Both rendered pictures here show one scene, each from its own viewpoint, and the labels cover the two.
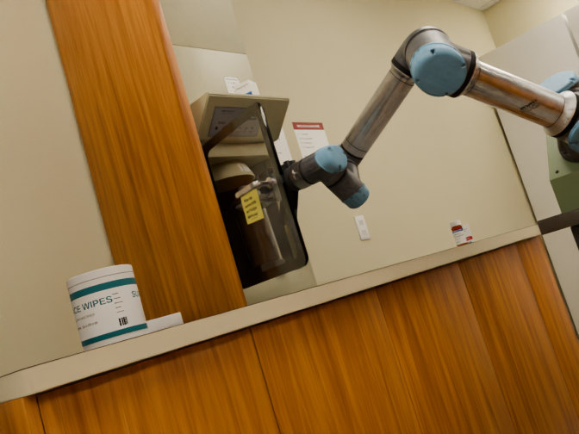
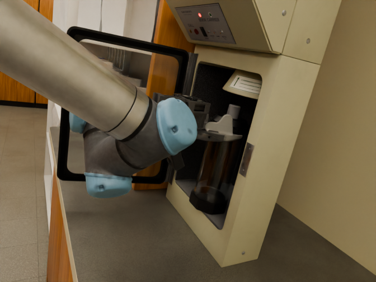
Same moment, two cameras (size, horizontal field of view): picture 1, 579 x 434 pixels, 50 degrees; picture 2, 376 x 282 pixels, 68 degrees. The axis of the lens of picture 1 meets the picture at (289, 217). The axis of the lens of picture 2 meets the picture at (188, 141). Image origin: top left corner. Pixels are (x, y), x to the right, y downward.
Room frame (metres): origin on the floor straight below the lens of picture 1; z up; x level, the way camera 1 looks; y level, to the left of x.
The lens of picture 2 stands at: (1.88, -0.57, 1.37)
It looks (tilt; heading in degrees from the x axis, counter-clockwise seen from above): 16 degrees down; 106
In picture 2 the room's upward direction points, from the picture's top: 12 degrees clockwise
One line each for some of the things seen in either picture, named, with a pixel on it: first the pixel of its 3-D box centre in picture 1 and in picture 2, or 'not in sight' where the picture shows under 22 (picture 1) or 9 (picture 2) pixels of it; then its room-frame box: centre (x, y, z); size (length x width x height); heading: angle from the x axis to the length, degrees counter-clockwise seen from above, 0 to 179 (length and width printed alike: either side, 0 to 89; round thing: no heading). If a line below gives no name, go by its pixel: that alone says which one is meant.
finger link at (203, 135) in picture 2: not in sight; (203, 134); (1.74, 0.01, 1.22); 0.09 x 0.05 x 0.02; 24
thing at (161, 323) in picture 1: (144, 331); not in sight; (1.54, 0.43, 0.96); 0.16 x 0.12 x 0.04; 126
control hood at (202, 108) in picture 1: (243, 119); (214, 18); (1.70, 0.04, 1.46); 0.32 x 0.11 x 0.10; 138
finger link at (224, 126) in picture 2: not in sight; (225, 127); (1.78, 0.04, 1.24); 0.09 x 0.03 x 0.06; 24
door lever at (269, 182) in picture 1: (253, 189); not in sight; (1.42, 0.06, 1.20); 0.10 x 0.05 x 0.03; 38
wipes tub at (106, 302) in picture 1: (108, 308); not in sight; (1.24, 0.40, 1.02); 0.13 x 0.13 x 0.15
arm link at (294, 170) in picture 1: (301, 174); not in sight; (1.63, -0.06, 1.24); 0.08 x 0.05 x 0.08; 138
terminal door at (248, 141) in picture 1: (249, 201); (122, 115); (1.50, 0.08, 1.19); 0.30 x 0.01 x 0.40; 38
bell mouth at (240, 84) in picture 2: not in sight; (260, 85); (1.82, 0.15, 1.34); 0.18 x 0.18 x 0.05
